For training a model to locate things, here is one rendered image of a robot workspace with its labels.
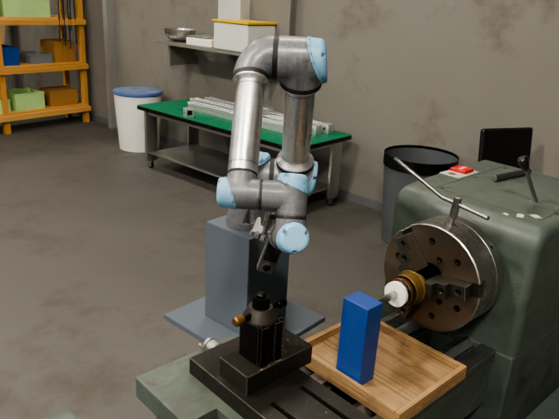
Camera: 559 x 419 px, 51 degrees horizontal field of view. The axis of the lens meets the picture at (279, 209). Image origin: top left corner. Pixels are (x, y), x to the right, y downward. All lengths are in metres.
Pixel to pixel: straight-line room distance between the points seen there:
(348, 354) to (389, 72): 3.86
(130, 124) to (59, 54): 1.81
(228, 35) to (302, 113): 4.08
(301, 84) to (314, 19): 4.04
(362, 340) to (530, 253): 0.53
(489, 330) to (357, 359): 0.49
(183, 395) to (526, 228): 1.00
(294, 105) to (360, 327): 0.62
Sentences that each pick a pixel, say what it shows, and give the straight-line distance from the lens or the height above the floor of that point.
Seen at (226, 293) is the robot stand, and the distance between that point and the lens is 1.93.
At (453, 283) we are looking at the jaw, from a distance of 1.61.
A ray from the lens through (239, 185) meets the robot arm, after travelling 1.39.
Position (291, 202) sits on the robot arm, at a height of 1.35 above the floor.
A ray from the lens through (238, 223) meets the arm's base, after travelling 1.84.
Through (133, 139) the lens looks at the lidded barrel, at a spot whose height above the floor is 0.16.
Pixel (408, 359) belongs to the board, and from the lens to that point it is 1.69.
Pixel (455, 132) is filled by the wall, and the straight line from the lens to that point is 4.91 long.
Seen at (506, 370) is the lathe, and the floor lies 0.82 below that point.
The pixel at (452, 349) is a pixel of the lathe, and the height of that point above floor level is 0.86.
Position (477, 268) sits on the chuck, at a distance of 1.61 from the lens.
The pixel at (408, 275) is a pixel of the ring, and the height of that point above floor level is 1.12.
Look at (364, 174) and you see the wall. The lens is 5.40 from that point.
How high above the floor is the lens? 1.81
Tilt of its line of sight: 20 degrees down
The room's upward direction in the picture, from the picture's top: 3 degrees clockwise
